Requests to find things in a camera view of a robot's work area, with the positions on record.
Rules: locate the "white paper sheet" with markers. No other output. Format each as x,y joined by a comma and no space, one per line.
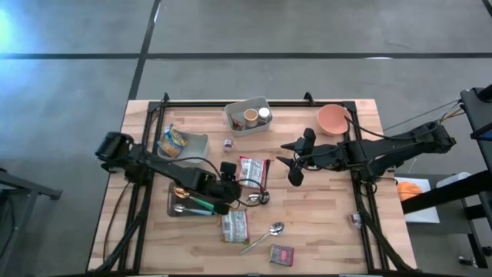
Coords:
423,215

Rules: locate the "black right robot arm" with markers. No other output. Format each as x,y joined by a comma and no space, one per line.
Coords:
384,150

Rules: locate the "black overhead beam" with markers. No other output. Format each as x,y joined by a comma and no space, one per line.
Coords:
442,194

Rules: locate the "small glass jar orange label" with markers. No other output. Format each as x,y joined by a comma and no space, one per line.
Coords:
354,219

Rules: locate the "grey metal stand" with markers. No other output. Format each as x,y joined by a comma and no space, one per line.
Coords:
23,184

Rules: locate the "white plastic storage bin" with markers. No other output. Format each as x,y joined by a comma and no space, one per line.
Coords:
248,131
196,148

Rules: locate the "spice jar with tan lid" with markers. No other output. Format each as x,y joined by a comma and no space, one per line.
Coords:
251,115

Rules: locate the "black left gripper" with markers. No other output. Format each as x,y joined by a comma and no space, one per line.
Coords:
221,190

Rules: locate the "orange fabric item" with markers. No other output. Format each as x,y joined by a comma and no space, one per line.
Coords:
408,191

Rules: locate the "dark brown plastic tray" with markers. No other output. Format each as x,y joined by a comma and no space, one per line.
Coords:
171,204

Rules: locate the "spice jar with white lid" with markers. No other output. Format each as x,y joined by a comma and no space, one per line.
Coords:
264,113

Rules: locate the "small glass jar red label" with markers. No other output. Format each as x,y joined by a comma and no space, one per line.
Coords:
228,144

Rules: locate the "blue and yellow chips bag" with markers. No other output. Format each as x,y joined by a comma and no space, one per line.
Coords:
173,142

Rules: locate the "plain all-metal spoon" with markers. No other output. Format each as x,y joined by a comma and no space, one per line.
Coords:
276,228

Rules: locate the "white plastic container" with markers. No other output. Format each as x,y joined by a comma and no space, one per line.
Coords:
453,179

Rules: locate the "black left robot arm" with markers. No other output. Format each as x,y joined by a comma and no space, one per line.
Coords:
153,165

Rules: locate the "small dark round cup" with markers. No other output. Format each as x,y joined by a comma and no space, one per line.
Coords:
264,197

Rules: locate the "black table clamp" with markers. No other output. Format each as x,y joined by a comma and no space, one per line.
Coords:
166,97
308,96

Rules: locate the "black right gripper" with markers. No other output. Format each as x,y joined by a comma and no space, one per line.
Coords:
324,157

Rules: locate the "black desk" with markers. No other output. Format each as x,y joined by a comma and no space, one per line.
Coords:
478,115

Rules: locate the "dark brown spice jar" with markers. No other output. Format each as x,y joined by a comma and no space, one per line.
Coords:
237,124

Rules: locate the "red and gold tin box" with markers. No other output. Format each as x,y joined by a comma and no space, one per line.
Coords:
281,254

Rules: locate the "salmon pink bowl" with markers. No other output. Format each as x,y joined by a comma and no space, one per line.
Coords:
333,119

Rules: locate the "silver snack bag red edge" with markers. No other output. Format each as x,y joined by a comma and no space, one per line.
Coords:
234,227

